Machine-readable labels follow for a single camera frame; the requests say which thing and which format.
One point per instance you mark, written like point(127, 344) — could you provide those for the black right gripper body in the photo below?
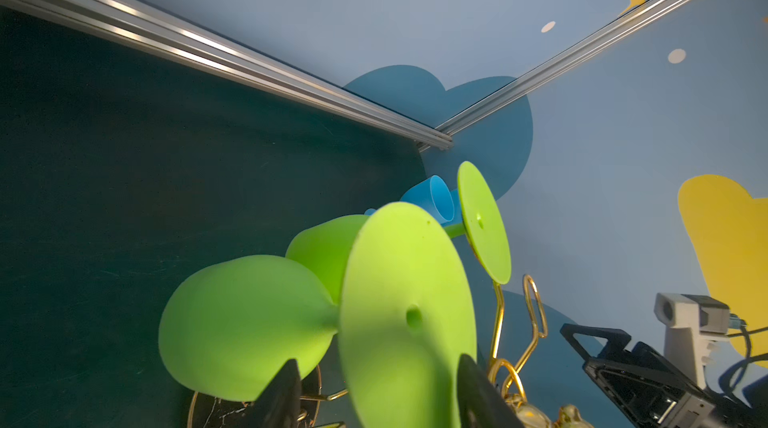
point(650, 392)

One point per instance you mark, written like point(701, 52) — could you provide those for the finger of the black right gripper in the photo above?
point(614, 340)

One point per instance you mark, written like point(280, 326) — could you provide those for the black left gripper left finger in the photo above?
point(278, 406)

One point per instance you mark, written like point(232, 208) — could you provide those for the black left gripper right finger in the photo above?
point(478, 403)

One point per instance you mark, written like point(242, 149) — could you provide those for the green wine glass front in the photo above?
point(229, 328)

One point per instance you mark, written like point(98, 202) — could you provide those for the green wine glass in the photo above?
point(229, 328)
point(400, 244)

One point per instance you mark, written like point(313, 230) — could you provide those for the green wine glass rear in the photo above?
point(400, 244)

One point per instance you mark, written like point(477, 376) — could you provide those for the gold wire glass rack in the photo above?
point(531, 371)

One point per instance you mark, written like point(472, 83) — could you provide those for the aluminium frame rails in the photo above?
point(425, 69)

